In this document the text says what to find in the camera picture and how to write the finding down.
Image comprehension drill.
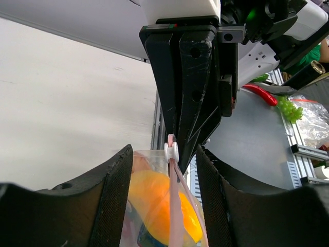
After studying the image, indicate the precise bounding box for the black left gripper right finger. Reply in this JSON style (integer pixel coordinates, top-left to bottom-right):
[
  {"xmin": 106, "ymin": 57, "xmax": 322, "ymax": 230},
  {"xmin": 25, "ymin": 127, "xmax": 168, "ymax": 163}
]
[{"xmin": 196, "ymin": 146, "xmax": 328, "ymax": 246}]

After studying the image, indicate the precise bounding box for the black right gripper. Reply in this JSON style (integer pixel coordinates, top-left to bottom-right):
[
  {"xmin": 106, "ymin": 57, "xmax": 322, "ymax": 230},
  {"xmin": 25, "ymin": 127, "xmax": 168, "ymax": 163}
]
[{"xmin": 139, "ymin": 16, "xmax": 245, "ymax": 172}]

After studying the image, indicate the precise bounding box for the crumpled clear plastic bag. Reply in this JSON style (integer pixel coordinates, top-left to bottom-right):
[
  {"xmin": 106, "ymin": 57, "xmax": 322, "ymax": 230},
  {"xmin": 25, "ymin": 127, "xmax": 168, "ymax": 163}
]
[{"xmin": 289, "ymin": 95, "xmax": 328, "ymax": 148}]

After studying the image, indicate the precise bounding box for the green toy grape bunch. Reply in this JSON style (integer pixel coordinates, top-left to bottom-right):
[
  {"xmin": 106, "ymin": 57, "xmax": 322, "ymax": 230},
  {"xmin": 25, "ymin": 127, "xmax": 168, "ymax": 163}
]
[{"xmin": 277, "ymin": 96, "xmax": 303, "ymax": 124}]

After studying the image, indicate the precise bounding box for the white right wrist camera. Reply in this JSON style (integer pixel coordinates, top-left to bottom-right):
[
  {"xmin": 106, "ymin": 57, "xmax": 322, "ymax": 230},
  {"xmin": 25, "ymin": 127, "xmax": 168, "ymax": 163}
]
[{"xmin": 130, "ymin": 0, "xmax": 221, "ymax": 24}]

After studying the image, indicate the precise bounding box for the yellow toy pepper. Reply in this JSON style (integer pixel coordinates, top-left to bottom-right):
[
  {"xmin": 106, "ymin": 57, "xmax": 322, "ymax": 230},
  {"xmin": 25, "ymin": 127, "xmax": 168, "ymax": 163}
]
[{"xmin": 128, "ymin": 170, "xmax": 203, "ymax": 246}]

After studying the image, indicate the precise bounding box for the clear zip top bag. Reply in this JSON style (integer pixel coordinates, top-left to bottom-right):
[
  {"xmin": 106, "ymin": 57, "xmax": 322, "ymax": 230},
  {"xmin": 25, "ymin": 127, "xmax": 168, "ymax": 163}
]
[{"xmin": 120, "ymin": 134, "xmax": 209, "ymax": 246}]

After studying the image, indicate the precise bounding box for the right aluminium frame post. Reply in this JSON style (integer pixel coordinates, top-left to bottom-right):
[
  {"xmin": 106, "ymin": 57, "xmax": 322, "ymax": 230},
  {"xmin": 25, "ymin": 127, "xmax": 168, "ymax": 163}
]
[{"xmin": 151, "ymin": 92, "xmax": 167, "ymax": 150}]

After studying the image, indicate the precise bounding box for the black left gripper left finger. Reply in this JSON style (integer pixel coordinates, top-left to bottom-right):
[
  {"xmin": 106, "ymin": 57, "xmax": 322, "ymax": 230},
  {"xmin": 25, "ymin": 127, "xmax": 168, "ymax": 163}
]
[{"xmin": 1, "ymin": 145, "xmax": 133, "ymax": 246}]

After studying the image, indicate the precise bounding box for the black tube with gold ring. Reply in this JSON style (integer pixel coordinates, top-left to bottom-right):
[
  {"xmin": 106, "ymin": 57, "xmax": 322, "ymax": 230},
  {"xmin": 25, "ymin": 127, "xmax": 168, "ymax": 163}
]
[{"xmin": 282, "ymin": 60, "xmax": 328, "ymax": 90}]

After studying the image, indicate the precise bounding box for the red toy chili pepper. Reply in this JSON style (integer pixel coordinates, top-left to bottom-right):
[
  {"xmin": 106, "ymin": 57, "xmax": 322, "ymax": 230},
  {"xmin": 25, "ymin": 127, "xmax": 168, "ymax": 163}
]
[{"xmin": 243, "ymin": 84, "xmax": 278, "ymax": 107}]

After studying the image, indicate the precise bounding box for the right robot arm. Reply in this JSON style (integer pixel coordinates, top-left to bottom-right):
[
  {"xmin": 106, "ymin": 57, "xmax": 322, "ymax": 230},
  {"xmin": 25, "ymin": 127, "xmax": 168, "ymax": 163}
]
[{"xmin": 139, "ymin": 1, "xmax": 328, "ymax": 171}]

